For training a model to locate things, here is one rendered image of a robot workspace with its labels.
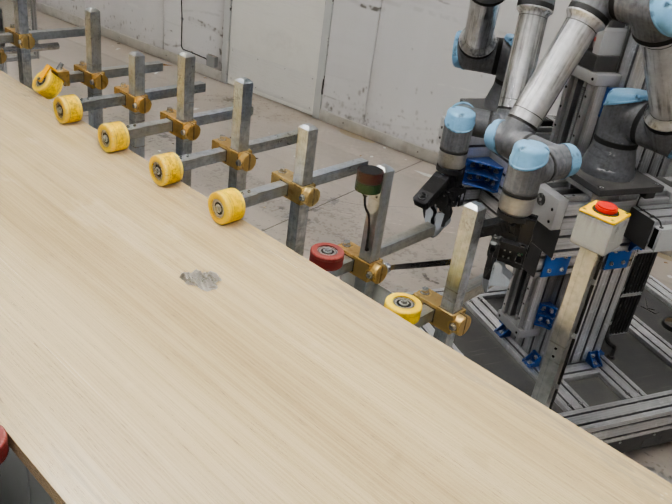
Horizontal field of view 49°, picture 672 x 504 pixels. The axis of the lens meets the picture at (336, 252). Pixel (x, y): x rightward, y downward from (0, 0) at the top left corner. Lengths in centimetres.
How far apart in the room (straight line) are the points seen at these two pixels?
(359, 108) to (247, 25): 110
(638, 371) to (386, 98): 268
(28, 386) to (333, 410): 50
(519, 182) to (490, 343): 129
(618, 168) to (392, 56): 293
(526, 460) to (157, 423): 60
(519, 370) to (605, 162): 90
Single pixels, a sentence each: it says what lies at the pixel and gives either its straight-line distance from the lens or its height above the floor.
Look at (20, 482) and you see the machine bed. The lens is 142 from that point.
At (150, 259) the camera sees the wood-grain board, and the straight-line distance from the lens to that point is 166.
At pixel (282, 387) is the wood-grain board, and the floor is 90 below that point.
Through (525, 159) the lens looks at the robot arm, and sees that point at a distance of 158.
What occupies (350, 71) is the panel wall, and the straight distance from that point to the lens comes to 507.
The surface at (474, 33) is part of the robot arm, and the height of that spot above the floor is 129.
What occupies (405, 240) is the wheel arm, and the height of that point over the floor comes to 85.
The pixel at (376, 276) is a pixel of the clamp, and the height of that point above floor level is 85.
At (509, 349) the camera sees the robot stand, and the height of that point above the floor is 22.
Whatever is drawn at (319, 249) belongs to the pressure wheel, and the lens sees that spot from 174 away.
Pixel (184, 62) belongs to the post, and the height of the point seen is 115.
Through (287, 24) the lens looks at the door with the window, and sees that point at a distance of 538.
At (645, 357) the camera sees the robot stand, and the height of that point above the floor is 21.
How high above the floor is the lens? 175
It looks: 29 degrees down
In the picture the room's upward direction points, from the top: 8 degrees clockwise
